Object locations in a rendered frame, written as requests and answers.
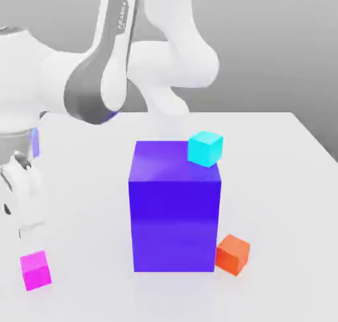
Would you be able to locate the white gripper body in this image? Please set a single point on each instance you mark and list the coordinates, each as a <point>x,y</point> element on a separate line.
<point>31,228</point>

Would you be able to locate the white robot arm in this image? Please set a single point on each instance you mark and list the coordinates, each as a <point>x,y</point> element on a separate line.
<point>182,63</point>

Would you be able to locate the small magenta cube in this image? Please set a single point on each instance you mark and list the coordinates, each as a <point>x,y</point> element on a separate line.
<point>35,271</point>

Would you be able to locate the small cyan cube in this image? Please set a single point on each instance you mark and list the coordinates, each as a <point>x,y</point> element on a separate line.
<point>204,150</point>

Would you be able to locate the small orange cube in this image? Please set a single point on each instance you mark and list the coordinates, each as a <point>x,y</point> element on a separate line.
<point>231,256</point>

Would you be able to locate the large purple box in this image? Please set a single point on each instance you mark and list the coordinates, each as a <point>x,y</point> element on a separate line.
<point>174,221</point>

